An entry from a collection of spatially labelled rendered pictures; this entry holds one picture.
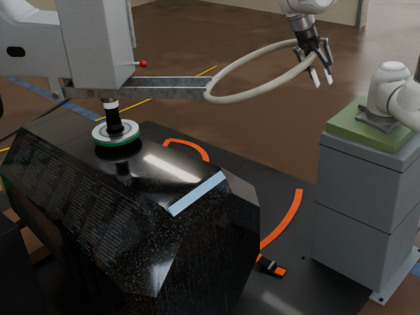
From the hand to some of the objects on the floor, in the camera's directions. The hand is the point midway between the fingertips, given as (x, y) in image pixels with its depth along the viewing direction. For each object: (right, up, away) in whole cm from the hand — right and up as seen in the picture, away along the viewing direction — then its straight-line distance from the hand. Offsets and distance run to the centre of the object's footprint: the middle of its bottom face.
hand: (322, 77), depth 174 cm
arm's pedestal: (+42, -85, +83) cm, 126 cm away
